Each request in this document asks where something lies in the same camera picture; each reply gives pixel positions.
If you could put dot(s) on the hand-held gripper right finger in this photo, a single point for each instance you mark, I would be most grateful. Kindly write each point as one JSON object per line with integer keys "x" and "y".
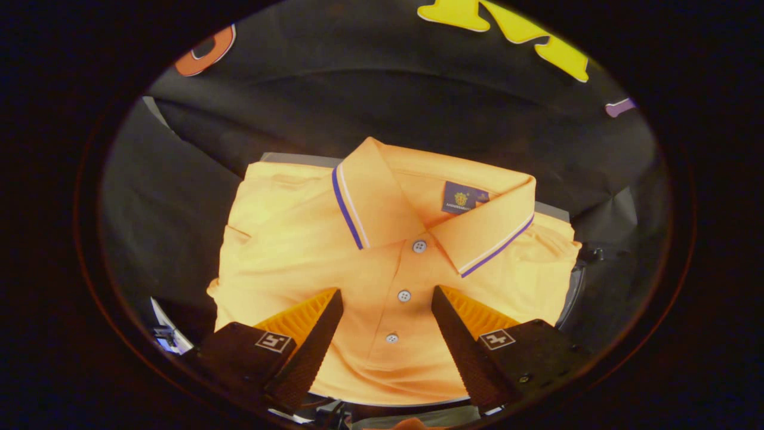
{"x": 462, "y": 349}

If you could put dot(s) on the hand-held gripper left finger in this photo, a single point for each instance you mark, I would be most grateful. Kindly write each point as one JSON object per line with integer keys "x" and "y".
{"x": 310, "y": 349}

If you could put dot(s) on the orange polo shirt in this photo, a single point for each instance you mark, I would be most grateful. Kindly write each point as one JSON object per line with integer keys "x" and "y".
{"x": 310, "y": 251}

